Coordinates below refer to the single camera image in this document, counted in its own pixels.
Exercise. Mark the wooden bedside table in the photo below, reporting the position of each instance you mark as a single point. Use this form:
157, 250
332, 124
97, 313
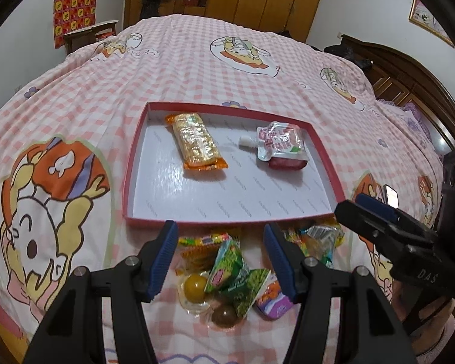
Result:
87, 34

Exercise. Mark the silver blue-edged snack packet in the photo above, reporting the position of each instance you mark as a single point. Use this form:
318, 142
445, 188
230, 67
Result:
328, 242

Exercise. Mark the orange biscuit packet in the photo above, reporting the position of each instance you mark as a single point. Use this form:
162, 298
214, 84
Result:
197, 259

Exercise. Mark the yellow egg-shaped jelly cup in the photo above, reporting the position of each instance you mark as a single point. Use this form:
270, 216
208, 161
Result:
195, 288

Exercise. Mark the black bag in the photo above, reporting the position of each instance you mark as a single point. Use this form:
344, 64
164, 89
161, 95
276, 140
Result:
345, 55

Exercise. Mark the pink checked printed blanket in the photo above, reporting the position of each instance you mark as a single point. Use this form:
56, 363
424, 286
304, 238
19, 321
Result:
174, 68

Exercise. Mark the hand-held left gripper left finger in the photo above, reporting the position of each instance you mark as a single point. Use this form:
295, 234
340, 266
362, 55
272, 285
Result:
163, 263

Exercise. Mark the dark wooden headboard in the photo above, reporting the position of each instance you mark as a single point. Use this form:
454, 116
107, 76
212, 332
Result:
413, 79

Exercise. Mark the red cardboard tray box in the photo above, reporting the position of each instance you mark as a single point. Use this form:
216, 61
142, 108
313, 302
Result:
197, 197

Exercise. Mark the person's right hand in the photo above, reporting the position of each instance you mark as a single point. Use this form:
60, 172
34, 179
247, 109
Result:
438, 316

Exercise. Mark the framed wall picture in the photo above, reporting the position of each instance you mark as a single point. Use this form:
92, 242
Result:
430, 19

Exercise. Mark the red box on shelf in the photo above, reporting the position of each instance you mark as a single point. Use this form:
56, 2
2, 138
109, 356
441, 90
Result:
193, 0

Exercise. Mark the purple pillow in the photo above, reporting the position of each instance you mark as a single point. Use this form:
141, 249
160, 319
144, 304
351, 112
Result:
413, 121

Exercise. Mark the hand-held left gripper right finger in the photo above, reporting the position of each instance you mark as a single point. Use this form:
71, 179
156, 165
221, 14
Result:
282, 263

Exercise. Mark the orange cracker packet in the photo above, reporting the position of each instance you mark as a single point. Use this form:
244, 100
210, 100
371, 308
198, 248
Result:
195, 142

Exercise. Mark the smartphone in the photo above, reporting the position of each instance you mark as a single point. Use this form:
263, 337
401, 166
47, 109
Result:
391, 196

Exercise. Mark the brown jelly cup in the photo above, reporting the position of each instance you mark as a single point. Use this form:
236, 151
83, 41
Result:
223, 316

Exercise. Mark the pink jelly pouch white cap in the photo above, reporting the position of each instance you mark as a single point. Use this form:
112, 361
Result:
280, 144

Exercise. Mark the purple and orange snack packet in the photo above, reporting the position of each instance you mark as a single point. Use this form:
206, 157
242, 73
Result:
275, 303

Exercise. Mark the red and yellow wall poster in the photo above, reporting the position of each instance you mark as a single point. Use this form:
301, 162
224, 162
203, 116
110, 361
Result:
75, 11

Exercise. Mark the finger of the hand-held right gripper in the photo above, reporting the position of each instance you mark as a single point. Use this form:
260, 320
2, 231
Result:
379, 205
364, 223

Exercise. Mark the green pea packet red label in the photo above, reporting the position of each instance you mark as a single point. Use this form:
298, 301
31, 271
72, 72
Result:
225, 265

